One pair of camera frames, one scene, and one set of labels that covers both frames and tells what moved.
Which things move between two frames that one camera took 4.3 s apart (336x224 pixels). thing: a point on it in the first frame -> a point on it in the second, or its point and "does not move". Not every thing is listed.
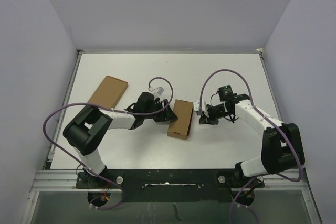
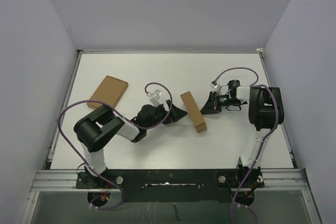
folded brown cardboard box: (109, 92) does not move
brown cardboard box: (180, 128) -> (193, 112)
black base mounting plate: (167, 185) does not move
